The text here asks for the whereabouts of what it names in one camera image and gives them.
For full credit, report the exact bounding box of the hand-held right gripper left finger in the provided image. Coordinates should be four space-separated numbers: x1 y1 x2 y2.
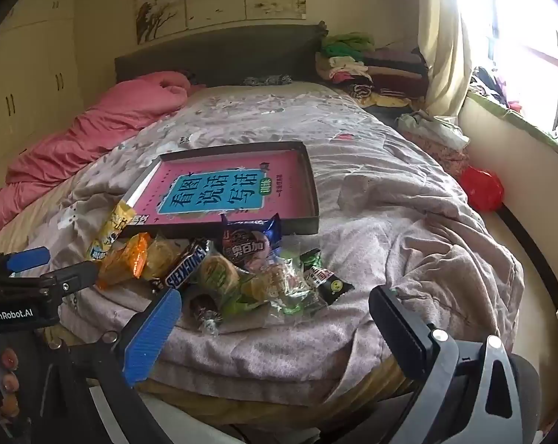
48 287 184 444

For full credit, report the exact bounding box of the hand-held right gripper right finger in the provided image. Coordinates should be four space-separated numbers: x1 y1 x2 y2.
369 284 539 444

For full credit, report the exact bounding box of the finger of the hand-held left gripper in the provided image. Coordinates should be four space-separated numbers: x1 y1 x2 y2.
0 247 51 278
11 261 99 297

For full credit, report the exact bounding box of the orange biscuit packet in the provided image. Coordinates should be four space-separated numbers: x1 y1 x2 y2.
96 232 151 290

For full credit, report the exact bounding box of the small brown candy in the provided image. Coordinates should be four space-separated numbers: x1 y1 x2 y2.
189 292 222 336

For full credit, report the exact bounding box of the yellow crisp packet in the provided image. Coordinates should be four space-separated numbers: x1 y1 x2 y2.
85 199 137 262

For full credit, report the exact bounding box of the brown chocolate bar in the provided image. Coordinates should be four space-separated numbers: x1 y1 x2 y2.
164 239 212 290

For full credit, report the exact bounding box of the yellow pastry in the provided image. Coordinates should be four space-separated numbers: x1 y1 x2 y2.
142 236 189 283

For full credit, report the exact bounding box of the black green pea packet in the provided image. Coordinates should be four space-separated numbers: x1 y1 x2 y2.
300 248 355 307

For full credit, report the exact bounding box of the light green packet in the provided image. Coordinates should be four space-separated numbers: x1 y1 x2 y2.
219 293 270 322

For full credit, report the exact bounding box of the green label pastry packet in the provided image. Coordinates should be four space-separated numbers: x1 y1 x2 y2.
196 252 242 297

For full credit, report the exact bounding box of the clear packet of small cookies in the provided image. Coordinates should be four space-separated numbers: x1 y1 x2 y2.
242 256 328 320

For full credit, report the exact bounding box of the blue cookie packet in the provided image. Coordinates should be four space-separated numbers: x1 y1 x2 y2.
220 213 282 273

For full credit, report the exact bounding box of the shallow grey cardboard tray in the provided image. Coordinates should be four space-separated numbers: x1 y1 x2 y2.
119 141 320 239

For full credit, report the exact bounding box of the person's left hand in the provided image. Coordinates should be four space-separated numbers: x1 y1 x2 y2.
0 349 25 419

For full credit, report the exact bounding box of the beige bed sheet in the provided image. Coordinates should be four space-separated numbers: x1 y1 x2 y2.
0 180 122 264

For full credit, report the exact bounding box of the pink quilt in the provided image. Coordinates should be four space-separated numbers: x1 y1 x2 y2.
0 71 194 243

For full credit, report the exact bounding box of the red plastic bag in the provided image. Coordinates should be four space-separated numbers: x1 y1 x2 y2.
458 166 505 213

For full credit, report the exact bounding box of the pink floral cloth bag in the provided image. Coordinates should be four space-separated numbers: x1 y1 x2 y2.
427 141 471 181

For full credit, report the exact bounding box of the cream wardrobe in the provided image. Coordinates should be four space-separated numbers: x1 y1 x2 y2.
0 0 88 195

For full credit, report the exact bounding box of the white crumpled cloth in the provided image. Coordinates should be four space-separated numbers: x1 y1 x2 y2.
396 110 470 151

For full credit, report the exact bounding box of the green windowsill mat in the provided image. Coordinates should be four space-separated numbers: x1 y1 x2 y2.
466 90 558 158

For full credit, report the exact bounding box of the clothes heap on windowsill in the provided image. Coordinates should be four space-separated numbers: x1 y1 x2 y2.
468 67 525 112

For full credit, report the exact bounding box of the pile of folded clothes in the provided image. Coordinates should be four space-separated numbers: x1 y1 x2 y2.
315 32 430 109

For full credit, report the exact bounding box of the dark grey headboard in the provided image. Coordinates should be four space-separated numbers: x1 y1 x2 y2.
114 23 328 88

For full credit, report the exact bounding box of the dark patterned cloth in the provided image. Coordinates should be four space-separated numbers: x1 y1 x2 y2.
242 74 293 87

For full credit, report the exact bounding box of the cream curtain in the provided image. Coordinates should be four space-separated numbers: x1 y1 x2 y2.
418 0 497 118

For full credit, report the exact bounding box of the window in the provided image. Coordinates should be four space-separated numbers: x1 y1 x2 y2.
459 0 558 139

